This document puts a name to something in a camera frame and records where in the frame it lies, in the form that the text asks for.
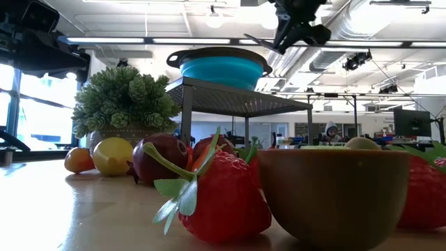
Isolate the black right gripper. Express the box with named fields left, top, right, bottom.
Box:
left=243, top=0, right=332, bottom=55

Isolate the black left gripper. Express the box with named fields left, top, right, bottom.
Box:
left=0, top=33, right=91, bottom=82

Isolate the whole brown kiwi fruit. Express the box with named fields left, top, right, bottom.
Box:
left=344, top=136, right=383, bottom=151

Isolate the artificial green succulent plant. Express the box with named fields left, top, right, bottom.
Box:
left=71, top=65, right=182, bottom=156

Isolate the blue collapsible colander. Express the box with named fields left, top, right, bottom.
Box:
left=166, top=47, right=273, bottom=91

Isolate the white globe ceiling lamp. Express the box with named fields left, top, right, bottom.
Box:
left=204, top=5, right=224, bottom=29

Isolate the black overhead light bar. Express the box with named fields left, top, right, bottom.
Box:
left=57, top=34, right=446, bottom=49

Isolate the grey perforated metal shelf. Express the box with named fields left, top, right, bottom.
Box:
left=165, top=76, right=314, bottom=150

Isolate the orange plastic tangerine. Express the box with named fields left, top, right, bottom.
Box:
left=63, top=147, right=95, bottom=174

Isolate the person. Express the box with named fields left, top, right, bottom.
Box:
left=319, top=121, right=343, bottom=144

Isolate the yellow plastic lemon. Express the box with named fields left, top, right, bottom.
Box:
left=92, top=137, right=134, bottom=177

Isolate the dark red pomegranate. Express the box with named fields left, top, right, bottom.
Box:
left=127, top=132, right=191, bottom=185

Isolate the red apple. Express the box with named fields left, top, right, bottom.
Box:
left=192, top=135, right=236, bottom=163

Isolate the black computer monitor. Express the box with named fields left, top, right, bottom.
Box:
left=393, top=108, right=432, bottom=137

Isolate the small orange yellow peach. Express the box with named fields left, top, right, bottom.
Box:
left=191, top=144, right=212, bottom=172

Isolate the black monitor pole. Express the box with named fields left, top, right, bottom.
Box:
left=431, top=116, right=446, bottom=146

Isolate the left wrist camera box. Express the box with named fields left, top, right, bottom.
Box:
left=20, top=0, right=60, bottom=34

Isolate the silver ventilation duct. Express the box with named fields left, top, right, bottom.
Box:
left=266, top=0, right=384, bottom=93

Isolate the black window frame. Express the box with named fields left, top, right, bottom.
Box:
left=0, top=64, right=84, bottom=153

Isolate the black curved bracket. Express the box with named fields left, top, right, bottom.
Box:
left=0, top=129, right=32, bottom=153

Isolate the black aluminium table frame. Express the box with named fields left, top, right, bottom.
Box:
left=0, top=146, right=83, bottom=167

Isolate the black metal frame stand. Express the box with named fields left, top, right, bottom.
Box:
left=278, top=92, right=360, bottom=146

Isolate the black ceiling track rail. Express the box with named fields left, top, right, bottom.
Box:
left=369, top=0, right=433, bottom=15

